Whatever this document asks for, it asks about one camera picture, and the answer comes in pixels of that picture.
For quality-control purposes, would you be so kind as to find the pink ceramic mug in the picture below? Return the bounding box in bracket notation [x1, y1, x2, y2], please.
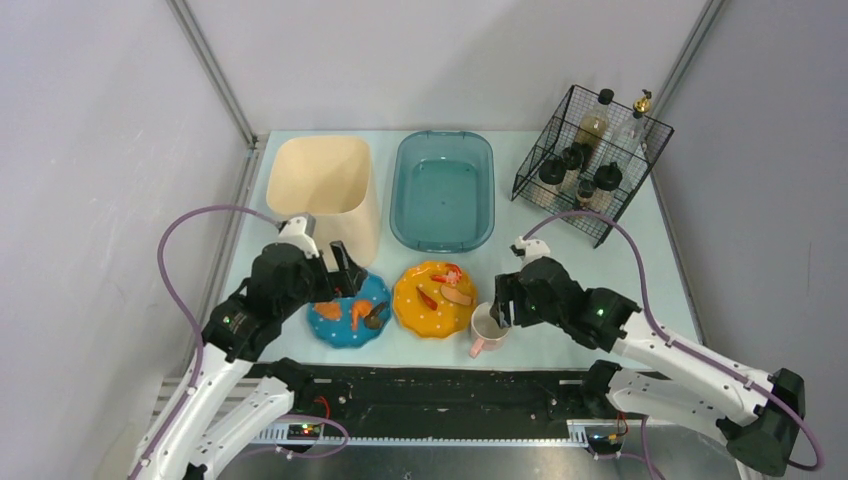
[469, 302, 510, 359]

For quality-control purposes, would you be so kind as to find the blue polka dot plate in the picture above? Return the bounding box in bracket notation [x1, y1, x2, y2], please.
[307, 273, 392, 349]

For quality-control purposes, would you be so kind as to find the orange polka dot plate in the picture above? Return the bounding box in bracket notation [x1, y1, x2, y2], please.
[392, 261, 478, 339]

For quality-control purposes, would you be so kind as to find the cream plastic waste bin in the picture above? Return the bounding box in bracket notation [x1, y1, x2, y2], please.
[266, 135, 381, 267]

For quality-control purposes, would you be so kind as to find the small pepper shaker black lid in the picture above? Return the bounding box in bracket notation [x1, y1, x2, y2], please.
[573, 179, 596, 211]

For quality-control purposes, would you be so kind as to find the teal transparent plastic tub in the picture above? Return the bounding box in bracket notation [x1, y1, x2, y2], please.
[389, 130, 495, 254]

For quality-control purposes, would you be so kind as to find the white granule shaker black lid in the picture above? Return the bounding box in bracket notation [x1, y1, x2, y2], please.
[537, 155, 567, 213]
[589, 162, 623, 213]

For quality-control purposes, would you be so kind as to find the black wire rack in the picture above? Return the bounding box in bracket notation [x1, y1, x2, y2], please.
[510, 85, 674, 220]

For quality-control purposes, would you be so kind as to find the dark sauce bottle red label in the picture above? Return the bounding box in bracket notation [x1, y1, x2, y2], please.
[574, 88, 614, 150]

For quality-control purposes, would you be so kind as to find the clear glass bottle gold stopper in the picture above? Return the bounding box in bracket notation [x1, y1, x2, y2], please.
[611, 89, 653, 155]

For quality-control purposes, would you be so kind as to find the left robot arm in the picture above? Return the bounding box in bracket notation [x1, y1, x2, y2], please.
[129, 234, 367, 479]

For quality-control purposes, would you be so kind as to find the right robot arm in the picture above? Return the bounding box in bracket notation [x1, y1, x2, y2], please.
[491, 256, 805, 477]

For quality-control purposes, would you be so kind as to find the orange chicken drumstick toy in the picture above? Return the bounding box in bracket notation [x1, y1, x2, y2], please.
[351, 299, 374, 332]

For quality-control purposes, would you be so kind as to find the orange shredded food piece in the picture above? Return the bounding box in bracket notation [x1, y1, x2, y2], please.
[312, 302, 343, 321]

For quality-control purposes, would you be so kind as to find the red shrimp toy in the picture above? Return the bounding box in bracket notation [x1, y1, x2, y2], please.
[430, 263, 463, 286]

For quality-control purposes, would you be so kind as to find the pink salmon slice toy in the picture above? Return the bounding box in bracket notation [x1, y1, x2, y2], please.
[440, 284, 474, 306]

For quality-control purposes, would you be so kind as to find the red chili pepper toy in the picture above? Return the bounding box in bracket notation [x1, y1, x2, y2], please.
[416, 287, 438, 311]

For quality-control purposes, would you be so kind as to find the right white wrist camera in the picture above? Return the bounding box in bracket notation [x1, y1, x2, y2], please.
[510, 236, 550, 265]

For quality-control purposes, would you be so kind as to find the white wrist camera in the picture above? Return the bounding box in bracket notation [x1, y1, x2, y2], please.
[510, 236, 550, 265]
[276, 213, 320, 259]

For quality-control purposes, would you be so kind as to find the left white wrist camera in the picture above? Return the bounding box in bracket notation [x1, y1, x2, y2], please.
[276, 213, 320, 259]

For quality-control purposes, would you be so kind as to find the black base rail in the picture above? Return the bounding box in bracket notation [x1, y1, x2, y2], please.
[254, 362, 647, 442]

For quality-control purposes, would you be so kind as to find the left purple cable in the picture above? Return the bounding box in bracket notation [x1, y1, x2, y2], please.
[156, 204, 283, 480]

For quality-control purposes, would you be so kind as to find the purple cable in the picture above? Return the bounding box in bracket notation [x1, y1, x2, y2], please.
[523, 210, 827, 473]
[156, 204, 283, 480]

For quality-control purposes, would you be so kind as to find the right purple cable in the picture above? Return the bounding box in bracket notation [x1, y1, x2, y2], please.
[523, 210, 827, 473]

